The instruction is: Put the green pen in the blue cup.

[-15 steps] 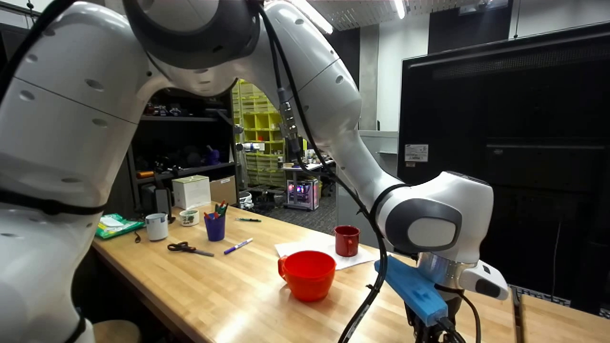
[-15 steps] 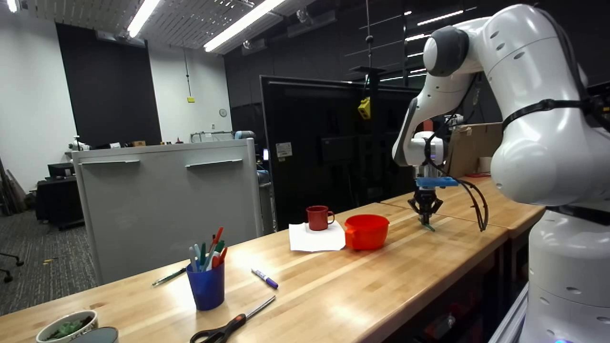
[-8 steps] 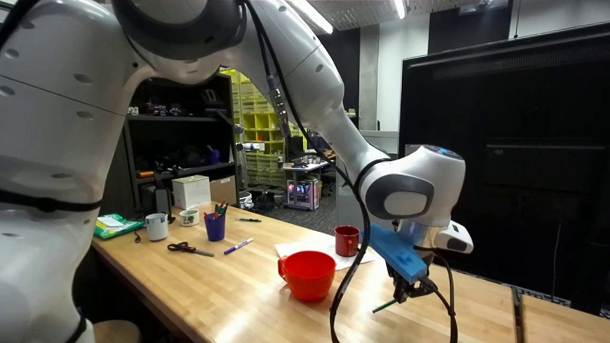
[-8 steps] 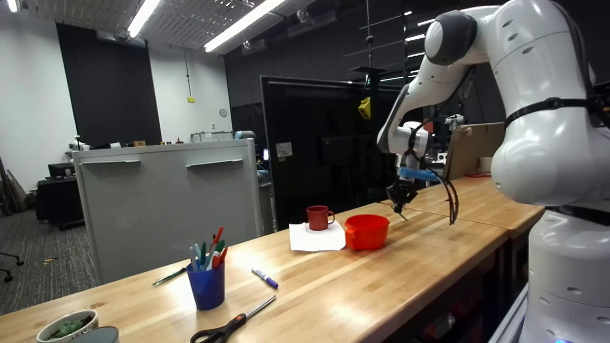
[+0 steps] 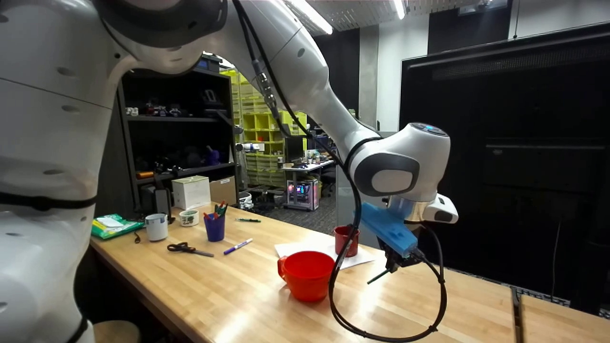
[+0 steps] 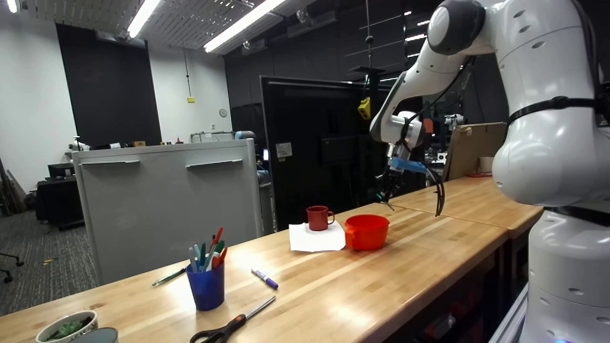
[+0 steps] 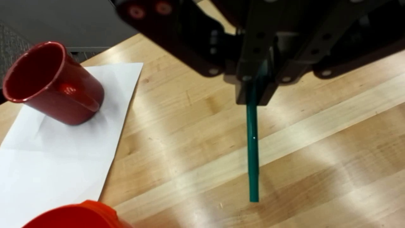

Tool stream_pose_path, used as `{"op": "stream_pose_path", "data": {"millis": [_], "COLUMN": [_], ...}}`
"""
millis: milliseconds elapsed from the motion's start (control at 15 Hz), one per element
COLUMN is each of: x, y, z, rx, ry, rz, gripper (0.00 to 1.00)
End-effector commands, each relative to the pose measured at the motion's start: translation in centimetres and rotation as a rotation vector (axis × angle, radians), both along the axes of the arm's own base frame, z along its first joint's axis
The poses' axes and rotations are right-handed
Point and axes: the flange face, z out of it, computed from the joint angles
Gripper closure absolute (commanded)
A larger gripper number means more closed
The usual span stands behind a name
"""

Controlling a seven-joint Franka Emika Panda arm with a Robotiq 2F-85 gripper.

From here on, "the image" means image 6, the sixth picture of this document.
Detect black chair base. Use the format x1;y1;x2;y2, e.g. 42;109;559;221
0;250;25;284

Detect grey metal cabinet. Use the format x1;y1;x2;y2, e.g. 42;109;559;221
69;137;265;282

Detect tan cardboard box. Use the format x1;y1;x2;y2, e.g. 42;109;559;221
442;120;509;183

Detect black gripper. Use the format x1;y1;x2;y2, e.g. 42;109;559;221
374;166;412;208

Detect dark red mug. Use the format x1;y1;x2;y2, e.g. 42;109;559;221
303;204;337;232

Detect white paper cup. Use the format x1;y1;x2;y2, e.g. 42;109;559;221
478;154;499;179

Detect red plastic cup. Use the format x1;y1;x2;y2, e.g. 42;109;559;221
341;213;393;253

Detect short dark green pen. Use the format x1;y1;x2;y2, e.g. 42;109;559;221
151;263;193;290

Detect green marker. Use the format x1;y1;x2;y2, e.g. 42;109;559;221
194;242;210;272

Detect large black cabinet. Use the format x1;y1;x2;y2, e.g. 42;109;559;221
257;74;393;232

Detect yellow hanging tag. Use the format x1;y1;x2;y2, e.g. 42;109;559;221
356;95;374;122

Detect black wall screen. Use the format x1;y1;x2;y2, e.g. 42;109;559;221
53;23;164;150

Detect black handled scissors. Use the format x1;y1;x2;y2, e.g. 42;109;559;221
187;293;278;343

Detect white folded cloth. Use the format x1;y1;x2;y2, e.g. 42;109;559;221
286;221;349;255

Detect low black cabinet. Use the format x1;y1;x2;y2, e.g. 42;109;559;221
34;160;86;229

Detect purple marker with white band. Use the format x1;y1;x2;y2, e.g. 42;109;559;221
250;267;280;291

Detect small plant print cup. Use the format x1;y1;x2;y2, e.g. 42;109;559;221
34;309;101;343

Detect red pen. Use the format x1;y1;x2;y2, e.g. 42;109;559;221
210;225;227;269

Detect blue cup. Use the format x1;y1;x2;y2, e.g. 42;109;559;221
185;261;227;312

